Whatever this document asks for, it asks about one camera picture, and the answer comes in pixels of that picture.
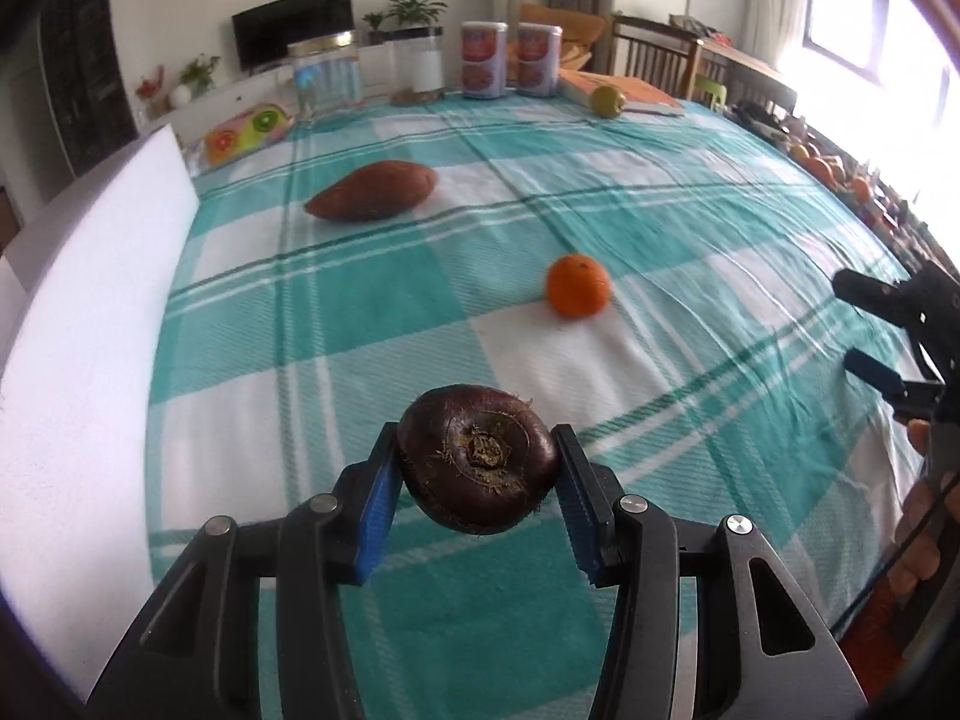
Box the dark water chestnut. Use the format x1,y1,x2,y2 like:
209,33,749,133
397,383,560,535

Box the small tangerine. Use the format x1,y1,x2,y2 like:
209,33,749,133
545,254,612,319

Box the yellow green pear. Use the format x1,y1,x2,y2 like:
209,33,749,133
589,85,626,119

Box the right hand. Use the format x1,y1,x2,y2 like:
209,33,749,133
887,419,958,598

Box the pile of oranges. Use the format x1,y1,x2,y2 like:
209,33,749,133
788,140,874,208

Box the teal plaid tablecloth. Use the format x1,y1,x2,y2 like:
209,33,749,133
145,88,928,720

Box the wooden side table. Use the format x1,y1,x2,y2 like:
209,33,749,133
697,37,797,114

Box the dark wooden chair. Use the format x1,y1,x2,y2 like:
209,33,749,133
607,13,701,99

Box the orange book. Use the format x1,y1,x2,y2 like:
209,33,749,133
558,70,685,115

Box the white foam box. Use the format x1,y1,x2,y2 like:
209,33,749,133
2,128,199,697

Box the right red white can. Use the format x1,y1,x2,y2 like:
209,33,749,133
516,21,563,98

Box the red white can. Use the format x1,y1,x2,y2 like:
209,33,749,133
460,21,508,99
516,21,563,98

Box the upper sweet potato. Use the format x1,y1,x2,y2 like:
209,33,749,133
304,160,438,223

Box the left red white can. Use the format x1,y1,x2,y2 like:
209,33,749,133
460,21,508,99

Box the black lid glass jar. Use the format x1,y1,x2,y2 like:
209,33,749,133
386,26,446,106

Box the fruit print pouch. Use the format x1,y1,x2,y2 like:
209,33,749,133
203,103,295,167

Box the large potted green plant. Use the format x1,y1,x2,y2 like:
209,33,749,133
386,0,449,28

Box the small potted plant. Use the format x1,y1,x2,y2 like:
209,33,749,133
361,11,386,46

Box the white tv cabinet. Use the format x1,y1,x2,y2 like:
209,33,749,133
138,40,467,145

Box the gold lid glass jar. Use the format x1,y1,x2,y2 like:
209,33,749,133
286,31,364,122

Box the green plant white vase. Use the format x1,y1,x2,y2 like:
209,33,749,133
169,54,220,109

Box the red flower vase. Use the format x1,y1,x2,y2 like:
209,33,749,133
135,65,166,119

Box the black television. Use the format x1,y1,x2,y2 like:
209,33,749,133
231,0,355,71

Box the black display cabinet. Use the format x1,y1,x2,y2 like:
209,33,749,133
37,0,139,177

